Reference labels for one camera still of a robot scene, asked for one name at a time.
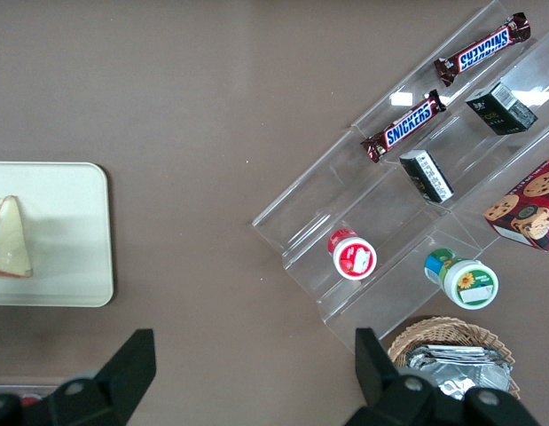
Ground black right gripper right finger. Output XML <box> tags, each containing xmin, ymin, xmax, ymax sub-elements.
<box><xmin>344</xmin><ymin>327</ymin><xmax>541</xmax><ymax>426</ymax></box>

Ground red chocolate chip cookie box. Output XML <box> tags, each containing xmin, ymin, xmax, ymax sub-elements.
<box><xmin>482</xmin><ymin>153</ymin><xmax>549</xmax><ymax>252</ymax></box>

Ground small black carton box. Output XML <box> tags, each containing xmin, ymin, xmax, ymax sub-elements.
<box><xmin>398</xmin><ymin>149</ymin><xmax>455</xmax><ymax>205</ymax></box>
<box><xmin>464</xmin><ymin>82</ymin><xmax>539</xmax><ymax>137</ymax></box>

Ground light tan wicker basket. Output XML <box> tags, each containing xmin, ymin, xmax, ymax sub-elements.
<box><xmin>387</xmin><ymin>315</ymin><xmax>522</xmax><ymax>400</ymax></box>

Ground clear acrylic stepped display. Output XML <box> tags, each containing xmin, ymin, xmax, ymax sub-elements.
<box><xmin>251</xmin><ymin>0</ymin><xmax>549</xmax><ymax>343</ymax></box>

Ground silver foil packets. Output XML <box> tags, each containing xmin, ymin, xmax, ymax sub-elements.
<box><xmin>404</xmin><ymin>343</ymin><xmax>513</xmax><ymax>400</ymax></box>

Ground brown Snickers chocolate bar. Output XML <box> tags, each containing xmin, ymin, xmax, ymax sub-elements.
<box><xmin>360</xmin><ymin>89</ymin><xmax>447</xmax><ymax>164</ymax></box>
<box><xmin>434</xmin><ymin>12</ymin><xmax>532</xmax><ymax>88</ymax></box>

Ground red lidded yogurt cup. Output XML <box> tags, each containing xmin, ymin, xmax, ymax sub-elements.
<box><xmin>326</xmin><ymin>228</ymin><xmax>378</xmax><ymax>281</ymax></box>

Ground white rectangular plastic tray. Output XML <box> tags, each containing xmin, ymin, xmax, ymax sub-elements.
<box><xmin>0</xmin><ymin>162</ymin><xmax>114</xmax><ymax>308</ymax></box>

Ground triangle sandwich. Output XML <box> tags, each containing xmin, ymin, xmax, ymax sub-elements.
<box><xmin>0</xmin><ymin>194</ymin><xmax>35</xmax><ymax>280</ymax></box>

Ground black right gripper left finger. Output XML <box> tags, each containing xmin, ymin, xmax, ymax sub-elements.
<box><xmin>0</xmin><ymin>327</ymin><xmax>157</xmax><ymax>426</ymax></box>

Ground green sunflower lidded cup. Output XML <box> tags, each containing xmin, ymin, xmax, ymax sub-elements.
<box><xmin>423</xmin><ymin>247</ymin><xmax>500</xmax><ymax>311</ymax></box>

